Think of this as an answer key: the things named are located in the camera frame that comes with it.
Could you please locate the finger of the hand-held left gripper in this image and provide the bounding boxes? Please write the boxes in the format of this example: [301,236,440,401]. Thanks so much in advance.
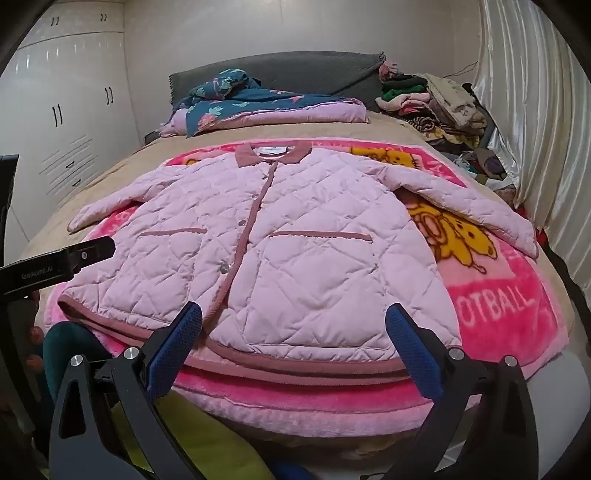
[65,235,116,273]

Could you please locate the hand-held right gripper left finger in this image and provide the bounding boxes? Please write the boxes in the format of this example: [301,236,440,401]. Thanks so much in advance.
[48,300,204,480]

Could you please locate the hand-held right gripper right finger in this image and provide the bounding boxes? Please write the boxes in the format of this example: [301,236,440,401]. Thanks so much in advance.
[385,302,541,480]

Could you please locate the pink quilted jacket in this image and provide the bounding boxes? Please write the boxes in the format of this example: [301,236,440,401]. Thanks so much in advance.
[67,141,541,365]

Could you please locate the pile of folded clothes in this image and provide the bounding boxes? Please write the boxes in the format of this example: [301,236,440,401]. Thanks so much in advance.
[374,60,518,185]

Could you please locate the person's left hand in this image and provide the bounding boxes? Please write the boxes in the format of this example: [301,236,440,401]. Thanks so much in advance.
[25,323,47,374]

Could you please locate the person's teal pants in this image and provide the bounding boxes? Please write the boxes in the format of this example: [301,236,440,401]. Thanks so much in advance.
[41,323,116,407]

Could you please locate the pink printed blanket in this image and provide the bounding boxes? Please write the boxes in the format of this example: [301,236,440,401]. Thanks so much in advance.
[44,141,571,439]

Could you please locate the yellow-green cloth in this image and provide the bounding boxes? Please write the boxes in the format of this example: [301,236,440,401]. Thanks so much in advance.
[111,392,278,480]

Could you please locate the white wardrobe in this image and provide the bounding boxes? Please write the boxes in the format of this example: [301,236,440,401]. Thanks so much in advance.
[0,0,141,217]

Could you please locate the teal floral pink quilt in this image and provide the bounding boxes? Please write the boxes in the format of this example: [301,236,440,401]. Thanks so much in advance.
[159,68,370,138]

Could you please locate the white satin curtain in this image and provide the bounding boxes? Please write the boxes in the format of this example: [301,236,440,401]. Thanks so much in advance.
[471,0,591,278]

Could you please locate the grey headboard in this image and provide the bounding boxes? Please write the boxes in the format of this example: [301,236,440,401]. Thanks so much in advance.
[168,51,386,112]

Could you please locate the thin wall cable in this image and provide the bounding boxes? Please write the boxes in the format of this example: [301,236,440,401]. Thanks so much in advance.
[441,60,477,79]

